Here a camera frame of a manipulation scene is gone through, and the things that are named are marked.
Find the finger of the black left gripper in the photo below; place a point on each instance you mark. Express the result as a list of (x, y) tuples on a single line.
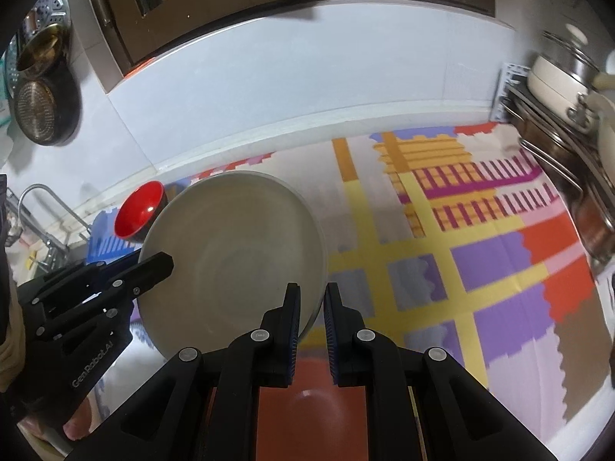
[(83, 288), (154, 270)]

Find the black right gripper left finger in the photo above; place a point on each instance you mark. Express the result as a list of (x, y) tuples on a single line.
[(203, 406)]

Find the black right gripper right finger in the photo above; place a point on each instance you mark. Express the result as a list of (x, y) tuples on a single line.
[(420, 406)]

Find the red bowl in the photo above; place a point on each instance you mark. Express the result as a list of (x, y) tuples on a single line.
[(139, 211)]

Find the white bowl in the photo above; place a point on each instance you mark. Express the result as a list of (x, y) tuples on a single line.
[(236, 240)]

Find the person's left hand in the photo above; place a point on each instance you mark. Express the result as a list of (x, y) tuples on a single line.
[(53, 444)]

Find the chrome sink faucet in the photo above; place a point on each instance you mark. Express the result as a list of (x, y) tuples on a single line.
[(58, 250)]

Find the colourful patterned table mat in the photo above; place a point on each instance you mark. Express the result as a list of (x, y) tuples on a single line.
[(454, 236)]

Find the black frying pan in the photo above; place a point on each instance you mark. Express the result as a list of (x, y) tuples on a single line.
[(47, 109)]

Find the brass saucepan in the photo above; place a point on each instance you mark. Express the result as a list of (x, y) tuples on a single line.
[(44, 51)]

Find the copper steel pot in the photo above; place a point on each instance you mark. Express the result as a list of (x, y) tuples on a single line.
[(595, 225)]

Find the round steel steamer tray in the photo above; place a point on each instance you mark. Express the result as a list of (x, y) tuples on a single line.
[(44, 14)]

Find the steel pot rack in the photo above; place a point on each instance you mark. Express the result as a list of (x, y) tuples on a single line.
[(569, 157)]

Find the cream pot with lid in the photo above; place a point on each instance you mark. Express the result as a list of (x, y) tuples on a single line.
[(562, 77)]

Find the cream kettle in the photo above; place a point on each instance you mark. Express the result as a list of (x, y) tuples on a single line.
[(601, 83)]

